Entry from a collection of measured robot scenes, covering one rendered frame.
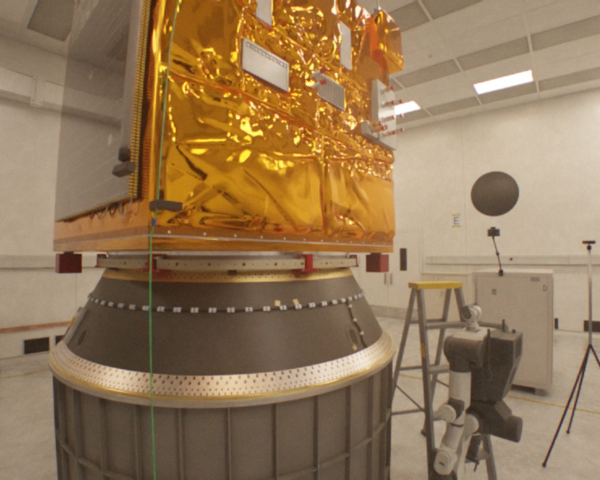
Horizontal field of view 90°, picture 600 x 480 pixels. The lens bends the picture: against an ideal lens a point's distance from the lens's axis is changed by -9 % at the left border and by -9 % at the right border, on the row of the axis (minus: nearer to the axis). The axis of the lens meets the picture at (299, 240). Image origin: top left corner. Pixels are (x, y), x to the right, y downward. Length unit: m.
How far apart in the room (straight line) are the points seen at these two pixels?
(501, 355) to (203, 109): 1.63
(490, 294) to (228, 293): 3.84
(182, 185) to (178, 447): 1.06
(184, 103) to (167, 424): 1.29
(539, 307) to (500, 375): 3.14
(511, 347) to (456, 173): 7.79
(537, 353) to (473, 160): 5.55
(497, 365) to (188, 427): 1.34
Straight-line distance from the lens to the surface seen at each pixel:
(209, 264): 1.58
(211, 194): 1.37
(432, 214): 9.25
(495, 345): 1.69
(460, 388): 1.62
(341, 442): 1.80
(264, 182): 1.55
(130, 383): 1.60
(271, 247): 1.62
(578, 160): 8.99
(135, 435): 1.63
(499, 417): 1.83
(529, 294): 4.79
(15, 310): 6.70
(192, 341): 1.53
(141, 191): 1.34
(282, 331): 1.56
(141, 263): 1.75
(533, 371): 4.98
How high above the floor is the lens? 1.73
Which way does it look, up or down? 3 degrees up
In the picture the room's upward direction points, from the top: straight up
